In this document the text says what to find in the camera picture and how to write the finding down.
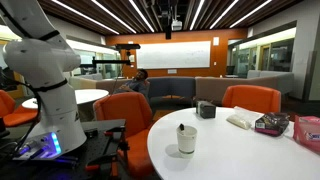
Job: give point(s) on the long grey and brown sofa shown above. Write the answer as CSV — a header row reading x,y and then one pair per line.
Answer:
x,y
199,88

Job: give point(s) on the small round white table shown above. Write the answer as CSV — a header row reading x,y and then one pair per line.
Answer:
x,y
82,96

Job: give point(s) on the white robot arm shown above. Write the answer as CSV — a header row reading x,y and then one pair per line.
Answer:
x,y
42,56

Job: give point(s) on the pink snack bag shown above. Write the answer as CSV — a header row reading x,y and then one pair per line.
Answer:
x,y
307,132

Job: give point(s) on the wall whiteboard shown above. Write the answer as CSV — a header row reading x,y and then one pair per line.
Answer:
x,y
174,55

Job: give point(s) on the seated person in background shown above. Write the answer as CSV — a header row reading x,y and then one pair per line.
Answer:
x,y
136,84

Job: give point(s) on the black marker in cup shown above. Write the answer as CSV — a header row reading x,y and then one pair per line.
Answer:
x,y
181,127

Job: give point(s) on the dark maroon snack bag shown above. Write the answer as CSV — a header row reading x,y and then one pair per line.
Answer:
x,y
272,124

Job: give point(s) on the orange chair behind table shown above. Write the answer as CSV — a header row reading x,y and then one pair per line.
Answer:
x,y
252,97

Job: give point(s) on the ceiling projector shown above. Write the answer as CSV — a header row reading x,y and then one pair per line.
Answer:
x,y
176,25

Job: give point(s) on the white paper cup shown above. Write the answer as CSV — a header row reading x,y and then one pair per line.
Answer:
x,y
186,141

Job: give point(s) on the small black box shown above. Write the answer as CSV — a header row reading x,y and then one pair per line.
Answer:
x,y
205,109

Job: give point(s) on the orange chair far left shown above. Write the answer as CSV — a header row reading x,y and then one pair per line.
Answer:
x,y
12,115

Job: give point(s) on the orange chair near table left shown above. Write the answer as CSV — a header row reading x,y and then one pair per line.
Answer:
x,y
134,108

